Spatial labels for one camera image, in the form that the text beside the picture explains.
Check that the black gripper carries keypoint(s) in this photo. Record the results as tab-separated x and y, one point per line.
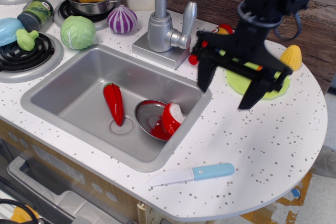
245	44

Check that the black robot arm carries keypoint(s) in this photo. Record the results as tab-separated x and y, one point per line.
270	9

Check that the light green plate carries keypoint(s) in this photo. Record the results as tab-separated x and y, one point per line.
240	83

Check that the red ketchup toy bottle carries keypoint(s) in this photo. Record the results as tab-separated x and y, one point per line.
222	29

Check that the yellow toy corn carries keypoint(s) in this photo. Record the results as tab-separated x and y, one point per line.
292	57

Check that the silver toy faucet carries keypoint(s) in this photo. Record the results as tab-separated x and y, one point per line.
162	43

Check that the small metal bowl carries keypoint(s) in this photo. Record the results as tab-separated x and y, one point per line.
148	114

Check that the red toy chili pepper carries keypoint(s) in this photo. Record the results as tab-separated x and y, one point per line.
113	97

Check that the purple striped toy onion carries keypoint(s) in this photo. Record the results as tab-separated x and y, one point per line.
122	20

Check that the silver sink basin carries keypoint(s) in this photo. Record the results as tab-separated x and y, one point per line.
93	97

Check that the green toy cabbage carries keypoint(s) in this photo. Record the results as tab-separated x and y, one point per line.
77	32

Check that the middle stove burner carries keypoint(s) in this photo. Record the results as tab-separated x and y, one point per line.
65	10

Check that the small metal pot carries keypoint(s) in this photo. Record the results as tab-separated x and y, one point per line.
95	8

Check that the green labelled toy can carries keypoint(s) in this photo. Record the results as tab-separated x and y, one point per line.
36	14

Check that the green toy broccoli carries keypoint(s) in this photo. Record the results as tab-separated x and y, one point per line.
26	40

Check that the front left stove burner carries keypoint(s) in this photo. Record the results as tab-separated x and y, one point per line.
19	65

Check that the light blue toy bowl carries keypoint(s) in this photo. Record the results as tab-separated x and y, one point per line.
8	29

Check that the blue handled toy knife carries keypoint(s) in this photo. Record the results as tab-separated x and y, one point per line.
195	173

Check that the grey oven door handle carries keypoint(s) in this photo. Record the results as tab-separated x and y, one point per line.
55	203

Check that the yellow object with black cable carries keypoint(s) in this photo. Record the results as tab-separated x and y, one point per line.
21	214

